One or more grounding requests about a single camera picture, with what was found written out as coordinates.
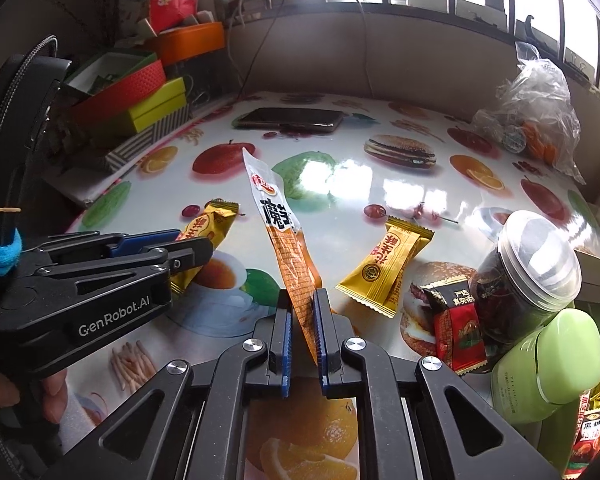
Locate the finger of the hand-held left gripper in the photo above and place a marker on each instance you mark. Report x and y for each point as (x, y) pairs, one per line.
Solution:
(140, 242)
(190, 255)

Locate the yellow snack packet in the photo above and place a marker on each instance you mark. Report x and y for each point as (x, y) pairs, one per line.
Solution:
(210, 225)
(380, 270)

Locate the person's left hand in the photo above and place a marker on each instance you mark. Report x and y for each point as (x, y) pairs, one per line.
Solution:
(54, 395)

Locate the black hook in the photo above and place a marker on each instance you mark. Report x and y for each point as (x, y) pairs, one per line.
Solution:
(528, 35)

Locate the red and black snack packet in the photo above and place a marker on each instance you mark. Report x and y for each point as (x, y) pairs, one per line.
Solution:
(457, 335)

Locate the red and white snack packet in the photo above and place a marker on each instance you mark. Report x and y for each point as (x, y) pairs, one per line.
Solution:
(587, 435)

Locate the black and white striped box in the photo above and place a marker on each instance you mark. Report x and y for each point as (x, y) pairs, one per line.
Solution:
(140, 145)

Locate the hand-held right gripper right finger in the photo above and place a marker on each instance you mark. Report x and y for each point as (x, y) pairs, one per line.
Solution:
(322, 340)

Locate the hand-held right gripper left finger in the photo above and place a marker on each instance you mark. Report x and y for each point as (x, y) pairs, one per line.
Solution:
(285, 340)

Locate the fruit print tablecloth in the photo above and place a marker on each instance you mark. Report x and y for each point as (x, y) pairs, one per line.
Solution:
(330, 200)

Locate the black smartphone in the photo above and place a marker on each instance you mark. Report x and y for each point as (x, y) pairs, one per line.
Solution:
(290, 119)

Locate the green jar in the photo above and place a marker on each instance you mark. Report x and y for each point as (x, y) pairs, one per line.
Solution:
(550, 370)

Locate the orange box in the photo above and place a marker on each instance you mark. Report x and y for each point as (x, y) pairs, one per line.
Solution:
(190, 42)

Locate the clear jar with white lid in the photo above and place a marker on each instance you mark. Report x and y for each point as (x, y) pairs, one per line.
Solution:
(530, 260)

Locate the clear plastic bag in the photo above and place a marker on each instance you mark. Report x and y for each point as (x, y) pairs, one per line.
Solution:
(540, 105)

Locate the red box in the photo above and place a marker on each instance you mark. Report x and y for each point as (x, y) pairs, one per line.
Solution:
(130, 90)

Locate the yellow-green box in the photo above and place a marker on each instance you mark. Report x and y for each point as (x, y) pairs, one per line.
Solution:
(155, 110)

